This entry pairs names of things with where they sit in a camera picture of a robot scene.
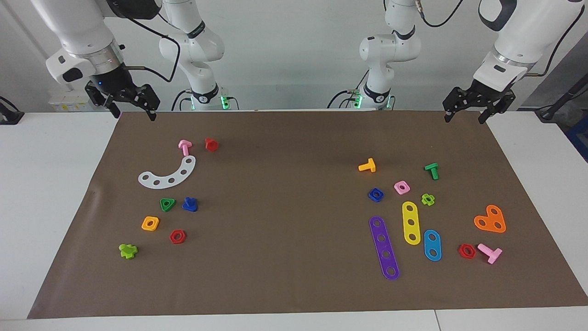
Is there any black base cable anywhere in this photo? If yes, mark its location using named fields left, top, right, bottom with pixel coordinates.
left=171, top=89, right=191, bottom=111
left=327, top=90, right=358, bottom=109

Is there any orange heart-shaped plastic plate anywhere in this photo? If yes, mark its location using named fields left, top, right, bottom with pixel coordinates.
left=474, top=205, right=507, bottom=234

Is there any blue crate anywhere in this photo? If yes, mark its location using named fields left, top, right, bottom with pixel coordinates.
left=564, top=117, right=588, bottom=161

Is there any white curved perforated plate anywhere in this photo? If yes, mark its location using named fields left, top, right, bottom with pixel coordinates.
left=138, top=155, right=197, bottom=189

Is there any brown table mat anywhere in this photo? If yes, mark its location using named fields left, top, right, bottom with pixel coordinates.
left=28, top=110, right=588, bottom=319

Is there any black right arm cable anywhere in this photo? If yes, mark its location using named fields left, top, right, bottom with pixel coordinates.
left=122, top=14, right=181, bottom=83

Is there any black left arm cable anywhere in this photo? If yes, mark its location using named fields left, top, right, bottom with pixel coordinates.
left=416, top=0, right=588, bottom=77

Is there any black left base cable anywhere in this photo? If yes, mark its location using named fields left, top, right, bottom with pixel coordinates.
left=327, top=90, right=358, bottom=109

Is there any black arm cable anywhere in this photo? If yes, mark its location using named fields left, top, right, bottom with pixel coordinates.
left=122, top=14, right=181, bottom=83
left=416, top=0, right=588, bottom=77

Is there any black table clamp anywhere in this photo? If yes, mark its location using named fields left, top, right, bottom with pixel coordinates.
left=0, top=96, right=25, bottom=125

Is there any blue two-hole plastic plate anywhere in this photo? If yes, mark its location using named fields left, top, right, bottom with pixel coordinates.
left=424, top=229, right=442, bottom=262

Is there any black right base cable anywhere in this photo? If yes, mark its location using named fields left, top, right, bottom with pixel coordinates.
left=171, top=89, right=191, bottom=111

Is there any yellow three-hole plastic plate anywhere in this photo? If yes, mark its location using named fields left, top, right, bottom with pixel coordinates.
left=402, top=201, right=421, bottom=245

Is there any purple four-hole plastic strip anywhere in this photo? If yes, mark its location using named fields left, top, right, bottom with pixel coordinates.
left=369, top=216, right=400, bottom=280

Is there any white power strip box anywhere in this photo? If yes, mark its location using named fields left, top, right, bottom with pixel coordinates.
left=48, top=90, right=99, bottom=112

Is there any black stand pole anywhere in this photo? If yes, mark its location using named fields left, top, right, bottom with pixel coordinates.
left=535, top=74, right=588, bottom=122

